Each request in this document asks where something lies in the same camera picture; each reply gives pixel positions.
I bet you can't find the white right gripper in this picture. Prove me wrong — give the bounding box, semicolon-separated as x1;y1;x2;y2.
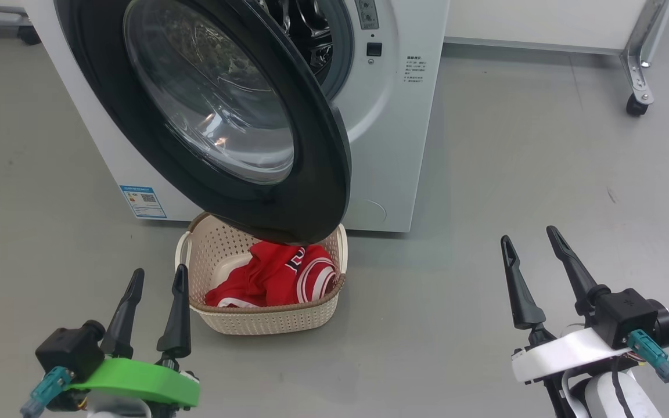
500;225;632;384

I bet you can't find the dark round glass machine door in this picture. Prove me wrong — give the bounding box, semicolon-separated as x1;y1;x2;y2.
55;0;352;245

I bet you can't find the black cable teal plug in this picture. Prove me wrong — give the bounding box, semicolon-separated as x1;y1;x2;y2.
627;329;669;407
20;366;74;418

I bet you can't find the red white striped garment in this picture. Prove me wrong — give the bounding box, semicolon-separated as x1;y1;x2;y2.
204;241;340;308

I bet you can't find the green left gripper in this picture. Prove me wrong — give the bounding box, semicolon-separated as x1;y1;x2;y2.
67;264;202;409

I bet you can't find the blue energy label sticker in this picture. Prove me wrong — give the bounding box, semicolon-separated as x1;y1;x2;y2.
119;185;168;219

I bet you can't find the white partition panel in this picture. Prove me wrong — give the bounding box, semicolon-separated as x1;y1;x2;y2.
444;0;669;56

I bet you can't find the cream perforated laundry basket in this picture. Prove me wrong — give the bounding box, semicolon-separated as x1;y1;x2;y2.
175;212;348;336

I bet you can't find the grey warning sticker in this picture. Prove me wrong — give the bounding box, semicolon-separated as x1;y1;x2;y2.
355;0;380;30

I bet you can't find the white washing machine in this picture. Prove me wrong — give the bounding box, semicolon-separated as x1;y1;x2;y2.
24;0;450;233

